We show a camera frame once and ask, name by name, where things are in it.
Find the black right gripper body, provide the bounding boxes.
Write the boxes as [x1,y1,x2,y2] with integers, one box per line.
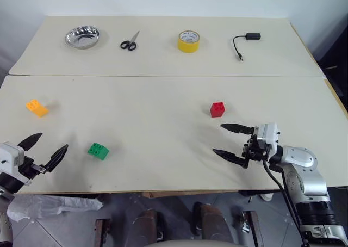
[242,134,272,169]

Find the dark metal frame bar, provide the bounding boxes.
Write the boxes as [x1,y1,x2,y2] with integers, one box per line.
[240,210,266,247]
[94,218,111,247]

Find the red toy block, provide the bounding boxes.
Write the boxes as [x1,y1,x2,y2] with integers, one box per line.
[209,101,226,118]

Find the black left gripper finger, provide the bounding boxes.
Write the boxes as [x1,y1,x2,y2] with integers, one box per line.
[17,132,44,151]
[40,144,69,174]

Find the black handled scissors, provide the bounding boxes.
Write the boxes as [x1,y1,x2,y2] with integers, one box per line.
[120,30,140,52]

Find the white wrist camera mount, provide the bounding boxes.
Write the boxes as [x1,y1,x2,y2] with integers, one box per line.
[0,141,31,187]
[254,122,281,158]

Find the green toy block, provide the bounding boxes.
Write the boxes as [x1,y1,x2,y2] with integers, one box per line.
[87,142,110,160]

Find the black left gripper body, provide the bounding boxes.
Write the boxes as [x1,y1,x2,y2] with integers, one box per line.
[17,156,47,178]

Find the steel bowl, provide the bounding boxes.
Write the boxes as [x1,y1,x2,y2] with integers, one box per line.
[64,25,101,50]

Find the yellow toy block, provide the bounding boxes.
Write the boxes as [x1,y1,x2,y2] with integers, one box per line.
[26,98,49,118]

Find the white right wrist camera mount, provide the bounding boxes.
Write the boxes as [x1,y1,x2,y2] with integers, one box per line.
[254,122,281,158]

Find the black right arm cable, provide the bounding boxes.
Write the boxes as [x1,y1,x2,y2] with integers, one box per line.
[261,158,310,247]

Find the yellow tape roll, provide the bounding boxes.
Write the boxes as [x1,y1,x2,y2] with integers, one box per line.
[177,30,201,54]

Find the white plastic bag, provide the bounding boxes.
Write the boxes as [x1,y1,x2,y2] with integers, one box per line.
[7,194,104,222]

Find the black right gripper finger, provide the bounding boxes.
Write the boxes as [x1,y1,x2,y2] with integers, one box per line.
[220,123,254,135]
[212,148,250,169]

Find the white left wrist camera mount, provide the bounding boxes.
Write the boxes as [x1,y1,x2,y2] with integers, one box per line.
[0,141,31,187]

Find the black usb adapter cable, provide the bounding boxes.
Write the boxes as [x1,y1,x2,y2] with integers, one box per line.
[232,32,262,63]

